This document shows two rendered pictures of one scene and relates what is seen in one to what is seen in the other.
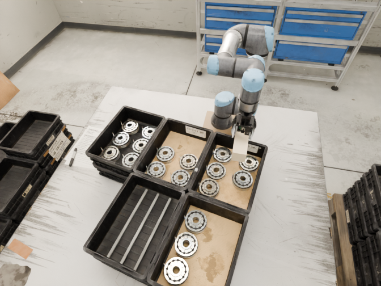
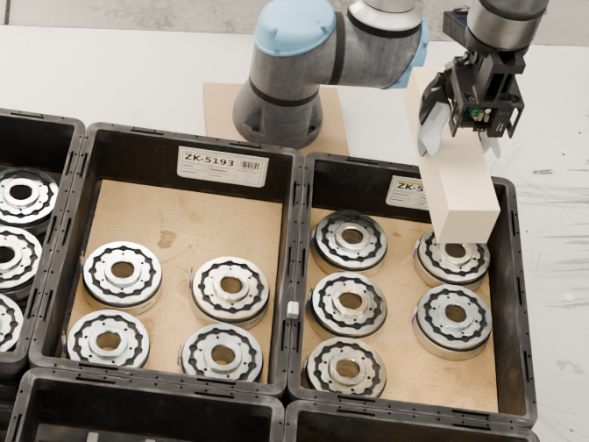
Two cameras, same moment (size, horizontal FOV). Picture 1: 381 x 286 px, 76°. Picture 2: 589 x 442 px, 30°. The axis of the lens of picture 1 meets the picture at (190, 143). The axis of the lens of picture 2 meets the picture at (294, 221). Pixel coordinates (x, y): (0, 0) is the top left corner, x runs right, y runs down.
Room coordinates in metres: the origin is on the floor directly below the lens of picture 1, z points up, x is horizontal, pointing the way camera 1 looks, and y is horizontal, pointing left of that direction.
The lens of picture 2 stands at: (-0.04, 0.41, 2.02)
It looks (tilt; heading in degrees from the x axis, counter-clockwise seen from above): 49 degrees down; 329
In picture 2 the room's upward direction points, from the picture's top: 12 degrees clockwise
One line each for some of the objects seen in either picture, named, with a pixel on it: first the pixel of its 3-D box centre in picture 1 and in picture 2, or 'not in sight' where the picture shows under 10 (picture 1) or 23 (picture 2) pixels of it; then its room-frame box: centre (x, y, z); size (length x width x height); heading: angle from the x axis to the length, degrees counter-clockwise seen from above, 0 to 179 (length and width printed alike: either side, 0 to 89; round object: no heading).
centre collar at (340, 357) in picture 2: (209, 186); (347, 369); (0.57, -0.08, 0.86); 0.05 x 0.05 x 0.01
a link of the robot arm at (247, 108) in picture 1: (249, 102); (507, 15); (0.69, -0.24, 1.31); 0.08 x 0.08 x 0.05
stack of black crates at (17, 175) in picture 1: (17, 192); not in sight; (0.91, 1.35, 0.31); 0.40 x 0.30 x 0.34; 164
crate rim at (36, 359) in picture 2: (175, 151); (178, 252); (0.77, 0.08, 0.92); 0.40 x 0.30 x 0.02; 154
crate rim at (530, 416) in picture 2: (229, 168); (409, 282); (0.64, -0.19, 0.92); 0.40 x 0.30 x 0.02; 154
